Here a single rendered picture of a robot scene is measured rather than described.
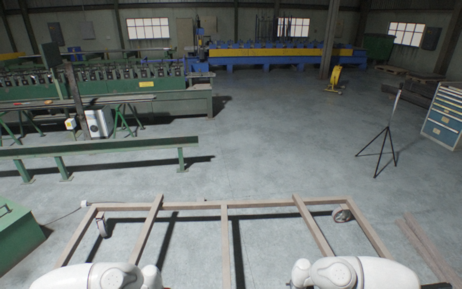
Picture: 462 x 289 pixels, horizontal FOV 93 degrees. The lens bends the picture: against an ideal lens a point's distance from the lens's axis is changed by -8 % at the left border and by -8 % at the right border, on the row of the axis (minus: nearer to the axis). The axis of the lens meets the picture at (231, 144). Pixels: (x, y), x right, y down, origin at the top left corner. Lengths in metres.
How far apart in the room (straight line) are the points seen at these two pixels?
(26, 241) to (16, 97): 3.53
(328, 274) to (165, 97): 4.41
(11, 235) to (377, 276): 2.68
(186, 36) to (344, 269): 12.49
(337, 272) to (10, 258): 2.65
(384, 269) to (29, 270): 2.66
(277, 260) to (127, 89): 3.96
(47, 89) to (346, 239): 5.34
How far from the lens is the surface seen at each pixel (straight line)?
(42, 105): 4.88
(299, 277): 1.42
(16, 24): 15.89
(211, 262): 2.31
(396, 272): 0.94
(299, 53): 9.93
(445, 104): 5.38
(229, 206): 2.37
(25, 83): 5.80
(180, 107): 4.93
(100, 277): 0.84
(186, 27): 12.84
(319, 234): 2.14
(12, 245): 2.85
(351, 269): 0.85
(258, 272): 2.26
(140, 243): 2.08
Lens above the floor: 1.90
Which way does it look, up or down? 28 degrees down
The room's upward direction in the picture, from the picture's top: straight up
